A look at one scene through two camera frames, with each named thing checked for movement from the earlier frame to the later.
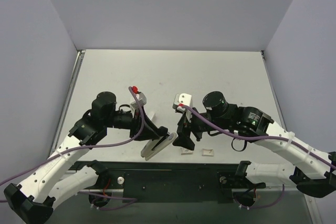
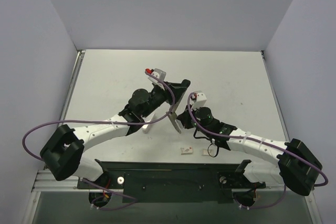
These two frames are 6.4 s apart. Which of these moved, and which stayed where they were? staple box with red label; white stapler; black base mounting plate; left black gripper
Moved: left black gripper; white stapler
Stayed: staple box with red label; black base mounting plate
